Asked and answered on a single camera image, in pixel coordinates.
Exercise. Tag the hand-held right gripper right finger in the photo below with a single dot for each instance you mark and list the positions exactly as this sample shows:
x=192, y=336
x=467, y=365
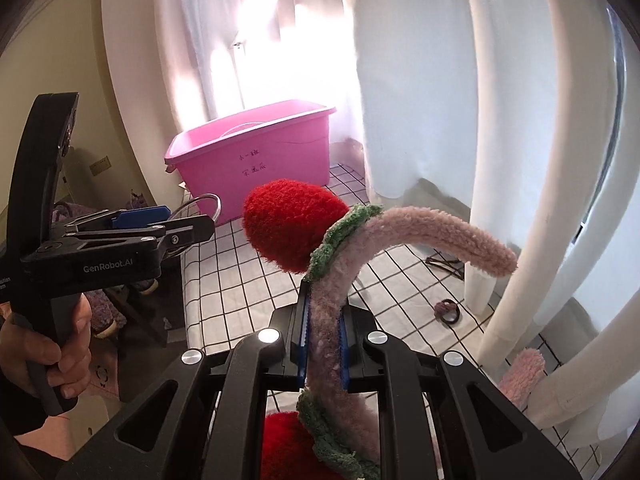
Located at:
x=343, y=355

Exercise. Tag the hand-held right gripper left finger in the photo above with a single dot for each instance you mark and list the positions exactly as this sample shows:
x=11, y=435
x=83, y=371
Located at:
x=301, y=330

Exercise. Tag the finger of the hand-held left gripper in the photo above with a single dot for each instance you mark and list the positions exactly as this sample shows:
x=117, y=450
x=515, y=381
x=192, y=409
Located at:
x=140, y=216
x=185, y=232

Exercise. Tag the large silver bangle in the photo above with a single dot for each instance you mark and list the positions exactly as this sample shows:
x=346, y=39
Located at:
x=218, y=207

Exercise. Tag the pink strawberry plush headband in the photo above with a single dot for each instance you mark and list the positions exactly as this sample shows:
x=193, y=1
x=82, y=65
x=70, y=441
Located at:
x=295, y=220

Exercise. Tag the pink plastic bin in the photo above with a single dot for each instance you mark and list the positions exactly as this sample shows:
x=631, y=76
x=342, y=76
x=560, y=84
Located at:
x=280, y=160

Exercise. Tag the person's left hand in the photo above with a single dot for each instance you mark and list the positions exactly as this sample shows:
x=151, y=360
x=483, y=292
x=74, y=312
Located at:
x=75, y=355

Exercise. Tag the purple plush slipper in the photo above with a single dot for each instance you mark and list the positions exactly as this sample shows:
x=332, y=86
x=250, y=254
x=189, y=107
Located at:
x=105, y=310

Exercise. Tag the purple plush cushion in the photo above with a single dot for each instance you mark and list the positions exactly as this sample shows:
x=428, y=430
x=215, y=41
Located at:
x=70, y=212

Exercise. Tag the dark metal hair clip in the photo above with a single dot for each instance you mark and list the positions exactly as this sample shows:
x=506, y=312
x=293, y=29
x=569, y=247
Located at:
x=442, y=262

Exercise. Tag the white sheer curtain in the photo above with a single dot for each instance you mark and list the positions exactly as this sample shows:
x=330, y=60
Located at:
x=200, y=35

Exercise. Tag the white thick curtain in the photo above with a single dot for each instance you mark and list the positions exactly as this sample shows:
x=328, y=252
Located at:
x=410, y=85

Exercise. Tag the wall socket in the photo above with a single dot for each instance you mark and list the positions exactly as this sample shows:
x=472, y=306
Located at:
x=100, y=165

